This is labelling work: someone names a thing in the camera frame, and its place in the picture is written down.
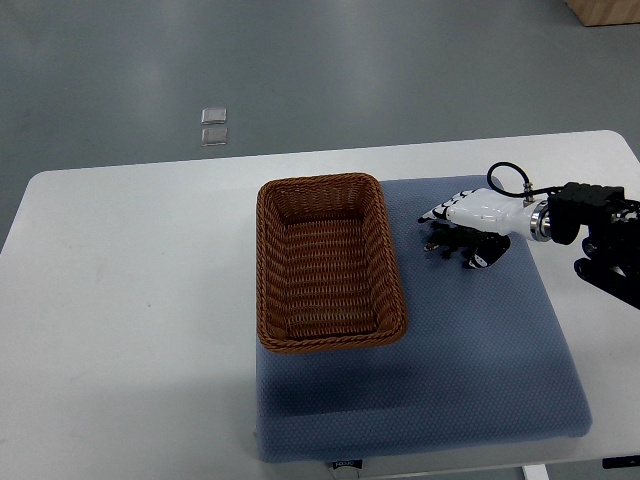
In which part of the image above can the brown wicker basket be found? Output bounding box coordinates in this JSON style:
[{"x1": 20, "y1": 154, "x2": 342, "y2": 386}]
[{"x1": 256, "y1": 173, "x2": 408, "y2": 354}]

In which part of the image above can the dark green toy crocodile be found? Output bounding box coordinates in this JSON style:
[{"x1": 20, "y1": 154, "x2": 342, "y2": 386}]
[{"x1": 423, "y1": 222, "x2": 484, "y2": 260}]

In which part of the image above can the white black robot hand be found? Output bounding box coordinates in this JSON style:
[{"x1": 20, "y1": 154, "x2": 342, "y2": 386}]
[{"x1": 418, "y1": 188, "x2": 536, "y2": 269}]

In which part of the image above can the blue grey foam cushion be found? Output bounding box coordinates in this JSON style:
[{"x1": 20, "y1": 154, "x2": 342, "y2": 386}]
[{"x1": 257, "y1": 176, "x2": 592, "y2": 463}]

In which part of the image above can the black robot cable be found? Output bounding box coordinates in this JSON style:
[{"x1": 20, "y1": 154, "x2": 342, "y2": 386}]
[{"x1": 485, "y1": 161, "x2": 566, "y2": 203}]

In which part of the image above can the black desk control panel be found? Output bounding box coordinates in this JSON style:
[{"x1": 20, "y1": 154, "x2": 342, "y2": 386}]
[{"x1": 602, "y1": 455, "x2": 640, "y2": 470}]

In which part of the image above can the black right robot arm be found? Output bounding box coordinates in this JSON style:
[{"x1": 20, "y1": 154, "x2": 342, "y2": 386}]
[{"x1": 538, "y1": 182, "x2": 639, "y2": 308}]

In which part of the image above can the wooden box corner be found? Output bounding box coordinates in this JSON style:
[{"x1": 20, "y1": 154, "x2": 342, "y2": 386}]
[{"x1": 565, "y1": 0, "x2": 639, "y2": 27}]

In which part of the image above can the upper metal floor plate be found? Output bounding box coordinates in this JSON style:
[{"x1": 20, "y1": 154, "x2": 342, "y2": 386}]
[{"x1": 201, "y1": 107, "x2": 227, "y2": 125}]

